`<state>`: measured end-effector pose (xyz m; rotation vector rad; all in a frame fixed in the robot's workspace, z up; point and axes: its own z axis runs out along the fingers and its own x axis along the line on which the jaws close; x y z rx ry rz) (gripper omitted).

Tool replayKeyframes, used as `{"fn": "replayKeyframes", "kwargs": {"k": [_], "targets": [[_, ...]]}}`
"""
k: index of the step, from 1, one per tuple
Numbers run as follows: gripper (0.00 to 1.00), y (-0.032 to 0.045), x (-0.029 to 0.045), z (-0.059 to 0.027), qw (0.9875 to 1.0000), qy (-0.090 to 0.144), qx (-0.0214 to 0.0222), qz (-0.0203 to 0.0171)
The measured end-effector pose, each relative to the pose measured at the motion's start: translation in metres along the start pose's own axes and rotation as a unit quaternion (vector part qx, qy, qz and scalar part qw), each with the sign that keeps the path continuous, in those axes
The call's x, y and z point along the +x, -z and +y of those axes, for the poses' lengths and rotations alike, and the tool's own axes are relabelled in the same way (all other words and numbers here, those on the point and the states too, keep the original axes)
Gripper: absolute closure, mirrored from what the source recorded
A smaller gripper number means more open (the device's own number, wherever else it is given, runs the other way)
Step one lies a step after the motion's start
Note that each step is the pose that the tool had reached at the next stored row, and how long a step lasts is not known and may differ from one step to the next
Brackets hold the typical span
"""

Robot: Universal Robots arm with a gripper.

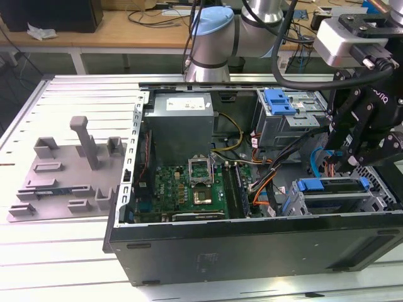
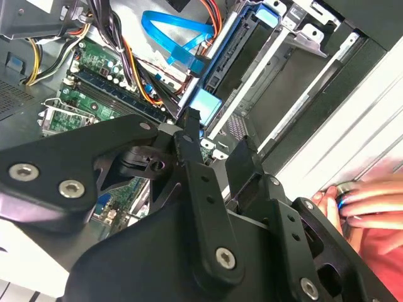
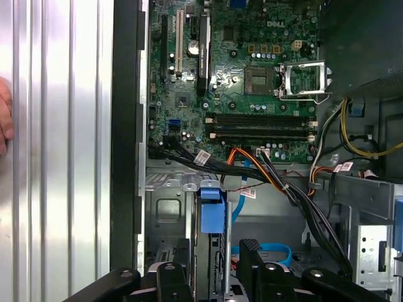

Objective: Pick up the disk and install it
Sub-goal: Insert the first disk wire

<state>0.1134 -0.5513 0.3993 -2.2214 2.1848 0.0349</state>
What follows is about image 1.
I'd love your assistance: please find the silver optical drive cage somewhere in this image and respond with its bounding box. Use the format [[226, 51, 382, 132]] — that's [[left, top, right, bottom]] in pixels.
[[253, 89, 331, 148]]

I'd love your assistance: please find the black RAM stick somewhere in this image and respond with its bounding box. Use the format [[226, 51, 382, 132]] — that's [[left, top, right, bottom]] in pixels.
[[233, 162, 254, 216]]

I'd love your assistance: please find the black sleeved wire bundle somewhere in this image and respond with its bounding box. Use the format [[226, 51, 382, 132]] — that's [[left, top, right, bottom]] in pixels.
[[266, 124, 331, 218]]

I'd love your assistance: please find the black hanging cable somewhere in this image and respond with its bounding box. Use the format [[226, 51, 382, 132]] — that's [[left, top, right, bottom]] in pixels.
[[182, 0, 204, 75]]

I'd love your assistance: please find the green motherboard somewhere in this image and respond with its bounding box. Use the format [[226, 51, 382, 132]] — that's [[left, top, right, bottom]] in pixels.
[[133, 162, 262, 223]]

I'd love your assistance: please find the crumpled white plastic wrap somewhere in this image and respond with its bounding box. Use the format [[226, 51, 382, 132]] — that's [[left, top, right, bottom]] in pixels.
[[26, 21, 59, 42]]

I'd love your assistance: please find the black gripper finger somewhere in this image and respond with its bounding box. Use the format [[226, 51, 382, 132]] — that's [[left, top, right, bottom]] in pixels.
[[326, 69, 368, 172], [346, 130, 403, 167]]

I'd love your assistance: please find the blue data wire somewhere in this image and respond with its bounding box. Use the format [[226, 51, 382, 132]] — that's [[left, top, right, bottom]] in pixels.
[[310, 147, 334, 179]]

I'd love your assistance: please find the black open PC case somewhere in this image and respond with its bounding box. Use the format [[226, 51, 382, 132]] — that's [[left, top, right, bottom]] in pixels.
[[102, 81, 403, 287]]

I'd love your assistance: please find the multicoloured wire bundle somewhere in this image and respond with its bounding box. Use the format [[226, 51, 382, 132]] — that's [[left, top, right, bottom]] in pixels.
[[248, 168, 278, 208]]

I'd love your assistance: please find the black graphics card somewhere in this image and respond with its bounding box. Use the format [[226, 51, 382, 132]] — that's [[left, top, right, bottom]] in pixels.
[[163, 210, 227, 223]]

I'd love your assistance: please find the grey power supply unit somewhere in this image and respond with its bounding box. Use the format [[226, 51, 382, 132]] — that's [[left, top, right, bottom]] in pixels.
[[143, 92, 215, 160]]

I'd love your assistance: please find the small black container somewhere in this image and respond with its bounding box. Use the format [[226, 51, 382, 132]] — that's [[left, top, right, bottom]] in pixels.
[[310, 11, 331, 31]]

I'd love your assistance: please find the hard disk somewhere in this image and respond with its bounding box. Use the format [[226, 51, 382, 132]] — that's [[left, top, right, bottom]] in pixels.
[[281, 176, 370, 218]]

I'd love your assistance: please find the grey parts rack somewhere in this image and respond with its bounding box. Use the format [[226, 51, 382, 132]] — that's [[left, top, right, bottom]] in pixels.
[[6, 115, 128, 223]]

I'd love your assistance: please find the silver disk bay cage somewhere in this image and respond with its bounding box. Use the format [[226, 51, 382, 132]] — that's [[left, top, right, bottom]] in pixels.
[[281, 177, 396, 218]]

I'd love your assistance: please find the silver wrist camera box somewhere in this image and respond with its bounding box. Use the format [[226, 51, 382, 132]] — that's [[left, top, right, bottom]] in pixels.
[[314, 14, 394, 69]]

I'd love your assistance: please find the blue plastic drive latch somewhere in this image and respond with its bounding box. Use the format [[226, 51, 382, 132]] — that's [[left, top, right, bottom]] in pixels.
[[264, 89, 297, 116]]

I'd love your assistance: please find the wooden desk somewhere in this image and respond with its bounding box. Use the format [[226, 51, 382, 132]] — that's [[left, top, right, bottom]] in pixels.
[[0, 0, 403, 75]]

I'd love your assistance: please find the metal socket cover frame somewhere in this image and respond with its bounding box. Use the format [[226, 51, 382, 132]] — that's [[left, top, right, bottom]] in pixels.
[[188, 155, 212, 187]]

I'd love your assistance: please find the yellow wire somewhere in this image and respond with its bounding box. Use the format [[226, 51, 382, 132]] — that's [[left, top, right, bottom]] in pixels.
[[212, 112, 245, 158]]

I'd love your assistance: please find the blue cardboard box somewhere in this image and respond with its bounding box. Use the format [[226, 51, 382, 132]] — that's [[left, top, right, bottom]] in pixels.
[[361, 0, 390, 15]]

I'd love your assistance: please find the orange power wire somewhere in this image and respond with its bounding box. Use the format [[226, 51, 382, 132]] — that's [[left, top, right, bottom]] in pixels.
[[324, 154, 337, 179]]

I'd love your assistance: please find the green RAM stick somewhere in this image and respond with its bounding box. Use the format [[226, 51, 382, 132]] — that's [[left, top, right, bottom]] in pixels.
[[224, 162, 245, 218]]

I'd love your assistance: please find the black case fan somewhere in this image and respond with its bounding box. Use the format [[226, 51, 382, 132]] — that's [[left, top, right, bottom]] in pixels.
[[135, 130, 157, 193]]

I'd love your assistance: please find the black computer tower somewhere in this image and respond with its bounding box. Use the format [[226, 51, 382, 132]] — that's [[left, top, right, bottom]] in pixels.
[[0, 0, 104, 34]]

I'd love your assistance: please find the CPU socket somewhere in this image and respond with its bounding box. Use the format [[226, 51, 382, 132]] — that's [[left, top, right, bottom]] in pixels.
[[190, 185, 214, 207]]

